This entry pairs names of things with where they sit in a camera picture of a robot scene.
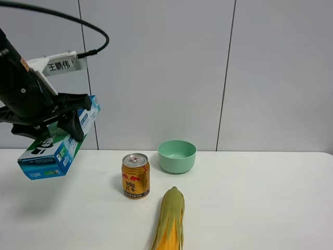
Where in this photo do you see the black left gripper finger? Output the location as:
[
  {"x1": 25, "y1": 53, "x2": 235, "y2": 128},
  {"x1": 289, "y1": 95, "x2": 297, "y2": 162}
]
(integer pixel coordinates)
[
  {"x1": 57, "y1": 93, "x2": 92, "y2": 142},
  {"x1": 11, "y1": 124, "x2": 49, "y2": 139}
]

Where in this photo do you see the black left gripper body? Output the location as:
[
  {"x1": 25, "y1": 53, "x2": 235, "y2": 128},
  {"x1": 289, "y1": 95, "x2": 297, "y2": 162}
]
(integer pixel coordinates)
[{"x1": 1, "y1": 31, "x2": 78, "y2": 127}]

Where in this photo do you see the blue green toothpaste box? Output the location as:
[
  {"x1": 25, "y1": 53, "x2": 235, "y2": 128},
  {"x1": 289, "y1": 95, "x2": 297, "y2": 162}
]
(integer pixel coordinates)
[{"x1": 17, "y1": 94, "x2": 102, "y2": 181}]

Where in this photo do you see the gold red bull can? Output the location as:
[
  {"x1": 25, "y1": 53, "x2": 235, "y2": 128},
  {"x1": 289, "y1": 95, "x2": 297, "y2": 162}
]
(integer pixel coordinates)
[{"x1": 121, "y1": 153, "x2": 150, "y2": 199}]

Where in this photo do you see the green plastic bowl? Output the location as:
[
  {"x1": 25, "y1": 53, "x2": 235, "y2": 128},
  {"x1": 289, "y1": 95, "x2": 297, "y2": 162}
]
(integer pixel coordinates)
[{"x1": 158, "y1": 140, "x2": 197, "y2": 174}]

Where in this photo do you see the corn cob with husk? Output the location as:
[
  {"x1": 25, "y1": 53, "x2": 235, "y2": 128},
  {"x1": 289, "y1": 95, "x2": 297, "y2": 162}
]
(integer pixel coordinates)
[{"x1": 150, "y1": 186, "x2": 185, "y2": 249}]

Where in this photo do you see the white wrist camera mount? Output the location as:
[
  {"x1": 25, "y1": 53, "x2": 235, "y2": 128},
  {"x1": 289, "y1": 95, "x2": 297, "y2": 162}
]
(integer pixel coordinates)
[{"x1": 27, "y1": 51, "x2": 87, "y2": 96}]

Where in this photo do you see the black camera cable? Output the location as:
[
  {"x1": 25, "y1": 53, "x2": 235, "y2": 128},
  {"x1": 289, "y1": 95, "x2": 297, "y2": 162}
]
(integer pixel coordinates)
[{"x1": 0, "y1": 1, "x2": 110, "y2": 59}]

